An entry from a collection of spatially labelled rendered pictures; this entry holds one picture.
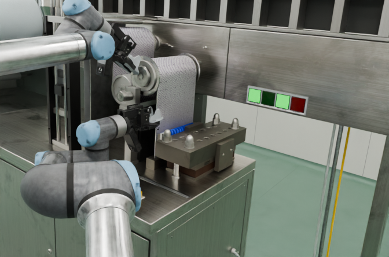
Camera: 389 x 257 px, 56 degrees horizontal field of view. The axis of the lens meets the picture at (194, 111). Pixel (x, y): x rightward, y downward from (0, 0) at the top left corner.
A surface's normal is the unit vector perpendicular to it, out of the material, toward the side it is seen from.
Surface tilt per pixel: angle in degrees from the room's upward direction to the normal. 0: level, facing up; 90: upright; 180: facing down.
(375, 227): 90
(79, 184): 53
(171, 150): 90
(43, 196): 75
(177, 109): 90
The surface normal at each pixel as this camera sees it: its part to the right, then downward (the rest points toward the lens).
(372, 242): -0.59, 0.18
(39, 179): -0.37, -0.56
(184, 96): 0.80, 0.21
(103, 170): 0.14, -0.83
